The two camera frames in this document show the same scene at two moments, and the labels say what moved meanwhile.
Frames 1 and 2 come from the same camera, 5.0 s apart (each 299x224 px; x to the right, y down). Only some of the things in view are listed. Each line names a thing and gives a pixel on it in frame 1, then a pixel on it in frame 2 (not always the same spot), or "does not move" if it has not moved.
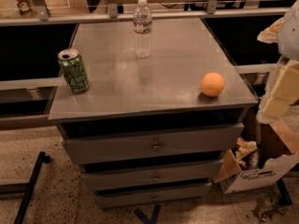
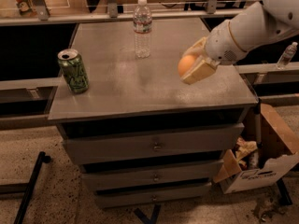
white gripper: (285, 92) to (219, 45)
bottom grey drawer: (114, 200) does not move
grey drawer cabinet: (149, 109) does not move
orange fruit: (212, 84) to (185, 63)
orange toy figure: (25, 4) does not move
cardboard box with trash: (258, 164) does not move
